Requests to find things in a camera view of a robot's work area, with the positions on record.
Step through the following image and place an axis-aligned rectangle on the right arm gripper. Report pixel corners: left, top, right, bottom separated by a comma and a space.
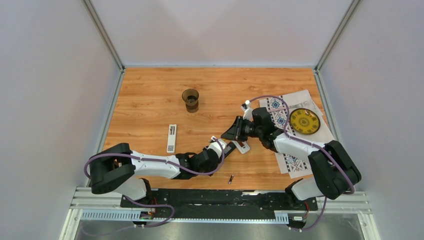
221, 116, 263, 142

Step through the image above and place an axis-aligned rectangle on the small white remote control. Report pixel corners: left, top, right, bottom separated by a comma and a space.
166, 124, 177, 154

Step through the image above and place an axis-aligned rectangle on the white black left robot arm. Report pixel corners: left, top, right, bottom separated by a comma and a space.
83, 136, 236, 208

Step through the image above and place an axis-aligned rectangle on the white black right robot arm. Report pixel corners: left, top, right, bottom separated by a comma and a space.
221, 107, 362, 210

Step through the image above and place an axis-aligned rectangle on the brown translucent plastic cup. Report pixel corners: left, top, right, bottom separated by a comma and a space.
181, 88, 200, 113

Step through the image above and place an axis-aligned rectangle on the yellow patterned plate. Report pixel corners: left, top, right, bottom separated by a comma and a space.
289, 108, 321, 135

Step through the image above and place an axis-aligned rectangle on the patterned white cloth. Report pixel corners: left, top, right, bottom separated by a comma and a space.
259, 90, 335, 179

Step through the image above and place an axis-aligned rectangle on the metal fork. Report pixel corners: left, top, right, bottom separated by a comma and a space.
271, 100, 316, 114

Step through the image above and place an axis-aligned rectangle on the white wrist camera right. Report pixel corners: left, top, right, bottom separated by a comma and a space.
241, 100, 253, 121

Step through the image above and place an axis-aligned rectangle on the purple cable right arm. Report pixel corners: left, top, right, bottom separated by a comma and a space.
246, 95, 356, 232

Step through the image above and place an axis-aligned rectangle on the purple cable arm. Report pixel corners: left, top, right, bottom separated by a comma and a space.
246, 95, 356, 232
83, 136, 227, 229

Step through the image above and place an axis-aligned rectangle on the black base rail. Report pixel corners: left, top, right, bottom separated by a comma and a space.
139, 188, 318, 220

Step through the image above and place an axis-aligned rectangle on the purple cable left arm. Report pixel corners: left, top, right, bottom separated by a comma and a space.
83, 136, 227, 229

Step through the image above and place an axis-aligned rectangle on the aluminium frame rail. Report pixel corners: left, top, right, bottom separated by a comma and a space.
70, 187, 372, 224

